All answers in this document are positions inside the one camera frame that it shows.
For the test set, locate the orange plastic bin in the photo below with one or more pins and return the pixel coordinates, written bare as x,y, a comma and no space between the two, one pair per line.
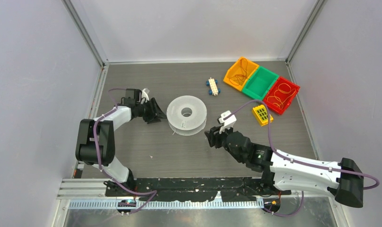
240,72

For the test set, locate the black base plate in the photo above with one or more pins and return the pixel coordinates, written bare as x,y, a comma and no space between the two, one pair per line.
205,189

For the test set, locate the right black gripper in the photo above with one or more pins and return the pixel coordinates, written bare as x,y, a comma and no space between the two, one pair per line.
214,136

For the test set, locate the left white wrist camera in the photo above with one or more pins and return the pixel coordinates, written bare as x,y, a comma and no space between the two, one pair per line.
134,97

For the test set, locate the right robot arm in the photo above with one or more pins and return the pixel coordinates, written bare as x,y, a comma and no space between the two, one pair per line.
284,172

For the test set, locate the red plastic bin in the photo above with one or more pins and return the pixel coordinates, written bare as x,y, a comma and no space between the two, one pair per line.
281,95

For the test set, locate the aluminium rail frame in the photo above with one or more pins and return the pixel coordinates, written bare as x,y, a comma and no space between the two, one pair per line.
81,189

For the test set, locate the green plastic bin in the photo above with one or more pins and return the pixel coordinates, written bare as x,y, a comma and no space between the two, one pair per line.
259,84

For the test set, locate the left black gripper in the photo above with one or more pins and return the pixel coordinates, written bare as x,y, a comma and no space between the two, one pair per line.
155,114

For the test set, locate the clear plastic cable spool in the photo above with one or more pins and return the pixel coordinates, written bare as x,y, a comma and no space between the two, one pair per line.
186,115

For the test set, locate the yellow grid block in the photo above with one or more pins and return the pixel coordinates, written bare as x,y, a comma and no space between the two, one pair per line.
261,115

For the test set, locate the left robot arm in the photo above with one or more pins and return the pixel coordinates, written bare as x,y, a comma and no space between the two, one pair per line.
96,140

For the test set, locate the slotted cable duct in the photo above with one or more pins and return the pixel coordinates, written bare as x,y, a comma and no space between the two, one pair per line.
162,205

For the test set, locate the beige blue connector block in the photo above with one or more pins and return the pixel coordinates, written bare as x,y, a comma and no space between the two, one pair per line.
214,90

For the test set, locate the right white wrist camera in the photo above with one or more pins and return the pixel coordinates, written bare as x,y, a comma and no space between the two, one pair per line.
226,120

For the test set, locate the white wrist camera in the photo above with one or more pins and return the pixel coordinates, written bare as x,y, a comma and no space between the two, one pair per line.
134,97
226,120

